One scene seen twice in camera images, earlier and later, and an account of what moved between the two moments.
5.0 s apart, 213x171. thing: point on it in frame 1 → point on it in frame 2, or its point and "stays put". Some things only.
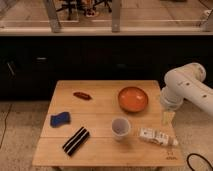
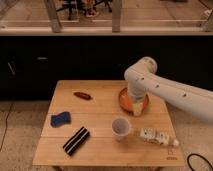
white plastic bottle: (157, 136) stays put
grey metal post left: (52, 16) stays put
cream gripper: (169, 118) → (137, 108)
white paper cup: (120, 128) stays put
